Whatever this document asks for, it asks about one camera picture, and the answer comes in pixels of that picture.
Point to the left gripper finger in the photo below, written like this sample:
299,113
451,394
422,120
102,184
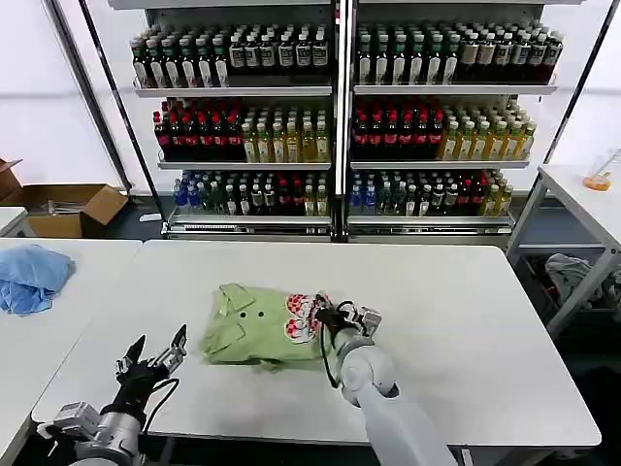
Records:
132,354
172,352

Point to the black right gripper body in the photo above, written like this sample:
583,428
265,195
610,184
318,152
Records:
336,316

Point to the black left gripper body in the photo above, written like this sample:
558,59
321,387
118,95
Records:
136,383

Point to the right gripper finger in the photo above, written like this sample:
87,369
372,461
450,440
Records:
323,298

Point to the green shirt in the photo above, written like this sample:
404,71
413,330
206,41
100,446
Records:
252,335

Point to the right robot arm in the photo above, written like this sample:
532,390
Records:
383,388

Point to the blue cloth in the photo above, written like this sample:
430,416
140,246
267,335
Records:
31,279

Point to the large open cardboard box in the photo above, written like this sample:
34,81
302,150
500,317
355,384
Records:
73,213

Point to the shelf rack with bottles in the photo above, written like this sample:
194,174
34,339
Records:
339,121

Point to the small white table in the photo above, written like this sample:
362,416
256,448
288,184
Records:
12,221

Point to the small cardboard box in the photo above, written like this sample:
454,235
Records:
7,177

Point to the grey clothes pile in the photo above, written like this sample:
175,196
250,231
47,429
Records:
570,279

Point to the black slanted pole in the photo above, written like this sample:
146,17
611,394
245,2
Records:
89,97
579,80
121,107

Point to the white side table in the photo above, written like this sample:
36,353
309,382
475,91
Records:
577,199

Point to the orange object with stick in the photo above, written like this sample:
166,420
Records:
598,182

